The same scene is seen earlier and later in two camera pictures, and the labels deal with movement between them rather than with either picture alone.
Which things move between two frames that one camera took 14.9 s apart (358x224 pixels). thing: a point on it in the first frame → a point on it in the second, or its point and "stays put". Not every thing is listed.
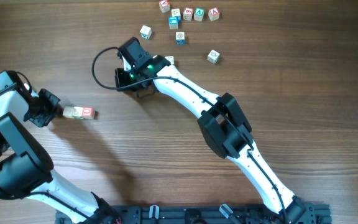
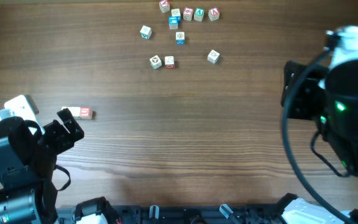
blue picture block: (174, 22) stays put
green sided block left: (145, 32) stays put
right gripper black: (145, 92) → (299, 92)
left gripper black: (46, 107) → (62, 134)
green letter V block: (198, 14) stays put
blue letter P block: (68, 112) stays put
